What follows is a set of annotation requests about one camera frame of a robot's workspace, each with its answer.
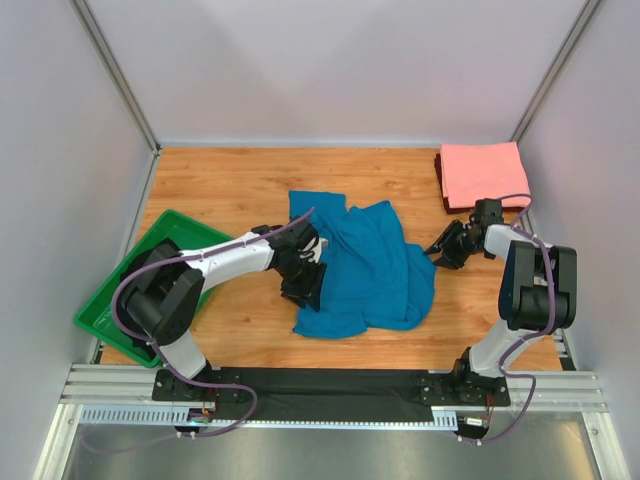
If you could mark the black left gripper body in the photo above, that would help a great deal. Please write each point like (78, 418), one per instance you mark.
(304, 279)

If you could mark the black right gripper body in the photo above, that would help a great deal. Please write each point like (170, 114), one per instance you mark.
(460, 242)

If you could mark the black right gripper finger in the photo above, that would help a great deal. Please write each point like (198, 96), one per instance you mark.
(449, 241)
(452, 259)

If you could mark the blue t shirt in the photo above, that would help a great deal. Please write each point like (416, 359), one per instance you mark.
(374, 278)

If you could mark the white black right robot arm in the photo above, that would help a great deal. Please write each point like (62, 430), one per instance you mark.
(537, 297)

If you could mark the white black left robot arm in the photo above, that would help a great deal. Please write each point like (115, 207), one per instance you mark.
(197, 272)

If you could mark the black t shirts in tray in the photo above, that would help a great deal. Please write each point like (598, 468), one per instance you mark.
(137, 306)

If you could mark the folded pink t shirt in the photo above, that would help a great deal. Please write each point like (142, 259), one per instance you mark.
(505, 154)

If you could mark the black front mounting strip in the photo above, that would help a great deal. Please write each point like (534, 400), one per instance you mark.
(331, 394)

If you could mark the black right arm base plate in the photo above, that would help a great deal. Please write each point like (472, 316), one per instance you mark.
(467, 389)

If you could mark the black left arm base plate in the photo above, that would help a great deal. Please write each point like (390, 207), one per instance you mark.
(167, 388)

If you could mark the aluminium frame post left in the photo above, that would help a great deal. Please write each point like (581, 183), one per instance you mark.
(98, 39)

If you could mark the aluminium frame post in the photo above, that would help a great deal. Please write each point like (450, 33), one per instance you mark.
(98, 39)
(569, 44)

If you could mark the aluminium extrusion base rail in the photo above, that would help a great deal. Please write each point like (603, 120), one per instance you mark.
(556, 391)

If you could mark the slotted aluminium cable rail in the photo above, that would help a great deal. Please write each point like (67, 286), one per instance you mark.
(183, 416)

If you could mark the aluminium frame post right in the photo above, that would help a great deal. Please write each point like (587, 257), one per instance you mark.
(569, 44)

